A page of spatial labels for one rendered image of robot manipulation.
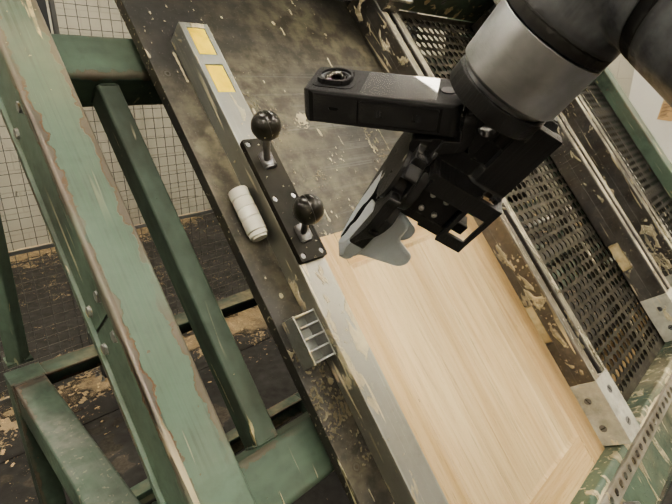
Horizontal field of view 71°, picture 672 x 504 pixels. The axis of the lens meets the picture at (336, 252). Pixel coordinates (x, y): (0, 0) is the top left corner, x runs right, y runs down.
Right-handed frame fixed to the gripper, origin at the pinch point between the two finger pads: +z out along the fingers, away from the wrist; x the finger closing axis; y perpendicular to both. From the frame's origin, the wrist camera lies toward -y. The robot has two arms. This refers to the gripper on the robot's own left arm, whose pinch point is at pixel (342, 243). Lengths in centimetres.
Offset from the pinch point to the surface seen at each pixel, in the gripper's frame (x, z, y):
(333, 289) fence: 10.4, 18.9, 6.0
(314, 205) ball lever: 9.2, 5.6, -3.0
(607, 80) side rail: 176, 16, 92
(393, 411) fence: -1.1, 22.2, 20.0
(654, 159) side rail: 153, 24, 121
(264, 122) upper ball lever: 16.0, 3.9, -12.6
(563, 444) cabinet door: 12, 29, 59
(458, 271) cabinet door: 31.8, 23.0, 29.6
